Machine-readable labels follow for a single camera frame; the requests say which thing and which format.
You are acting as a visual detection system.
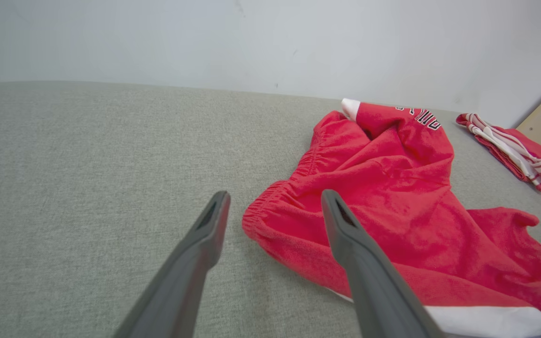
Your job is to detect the red shorts with white hem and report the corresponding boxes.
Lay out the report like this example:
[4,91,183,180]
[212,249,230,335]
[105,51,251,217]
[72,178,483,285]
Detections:
[241,98,541,338]

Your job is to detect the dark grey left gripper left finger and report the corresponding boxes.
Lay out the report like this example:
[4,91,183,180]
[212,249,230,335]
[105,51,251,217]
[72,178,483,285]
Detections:
[112,190,232,338]

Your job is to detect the grey fabric mat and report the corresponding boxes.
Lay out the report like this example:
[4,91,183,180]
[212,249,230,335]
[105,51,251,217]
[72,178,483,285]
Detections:
[0,81,541,338]

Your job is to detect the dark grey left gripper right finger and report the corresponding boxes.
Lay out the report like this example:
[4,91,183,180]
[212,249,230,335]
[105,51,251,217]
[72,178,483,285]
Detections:
[320,189,446,338]

